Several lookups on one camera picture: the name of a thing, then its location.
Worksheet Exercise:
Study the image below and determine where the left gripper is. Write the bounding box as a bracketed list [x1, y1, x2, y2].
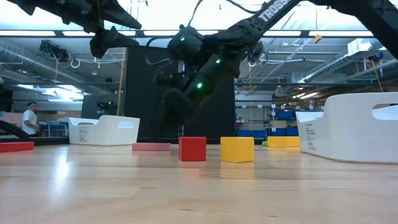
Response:
[52, 0, 142, 60]

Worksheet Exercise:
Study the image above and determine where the white ceiling air unit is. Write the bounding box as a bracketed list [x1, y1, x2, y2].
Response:
[347, 38, 384, 57]

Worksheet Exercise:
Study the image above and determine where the black partition panel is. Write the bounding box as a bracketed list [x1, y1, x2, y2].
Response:
[124, 45, 236, 141]

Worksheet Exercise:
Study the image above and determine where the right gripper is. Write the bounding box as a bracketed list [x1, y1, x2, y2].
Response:
[154, 51, 242, 129]

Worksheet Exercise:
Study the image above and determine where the silver ventilation duct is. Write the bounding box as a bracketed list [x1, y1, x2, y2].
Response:
[297, 52, 398, 83]
[0, 42, 74, 82]

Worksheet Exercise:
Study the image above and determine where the pink long wooden block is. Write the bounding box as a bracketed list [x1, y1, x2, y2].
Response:
[131, 142, 172, 152]

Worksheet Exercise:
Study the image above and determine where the yellow long wooden block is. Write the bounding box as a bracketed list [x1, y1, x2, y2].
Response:
[285, 136, 301, 148]
[267, 136, 287, 149]

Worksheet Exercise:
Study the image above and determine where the dark grey cabinet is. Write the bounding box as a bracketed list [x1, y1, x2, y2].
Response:
[81, 95, 125, 121]

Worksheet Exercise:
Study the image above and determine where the blue chair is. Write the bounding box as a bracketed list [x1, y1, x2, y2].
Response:
[46, 121, 69, 138]

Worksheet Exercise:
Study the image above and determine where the black hanging camera rig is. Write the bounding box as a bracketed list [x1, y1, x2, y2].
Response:
[39, 39, 71, 63]
[247, 41, 269, 65]

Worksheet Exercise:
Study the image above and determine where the red long wooden block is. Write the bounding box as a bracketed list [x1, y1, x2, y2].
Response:
[0, 141, 35, 154]

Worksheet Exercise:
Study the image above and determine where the yellow wooden cube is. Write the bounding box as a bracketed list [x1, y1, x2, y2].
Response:
[220, 136, 256, 164]

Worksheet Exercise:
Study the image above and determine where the yellow hanging cord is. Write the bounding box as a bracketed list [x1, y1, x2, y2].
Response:
[116, 46, 127, 116]

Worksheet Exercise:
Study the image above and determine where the person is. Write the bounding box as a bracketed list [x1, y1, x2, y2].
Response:
[21, 101, 40, 137]

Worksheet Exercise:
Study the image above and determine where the red wooden cube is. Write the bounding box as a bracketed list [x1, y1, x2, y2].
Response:
[178, 136, 207, 162]

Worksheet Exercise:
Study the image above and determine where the white plastic bin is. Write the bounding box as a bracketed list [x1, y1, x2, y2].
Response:
[68, 114, 141, 146]
[295, 91, 398, 165]

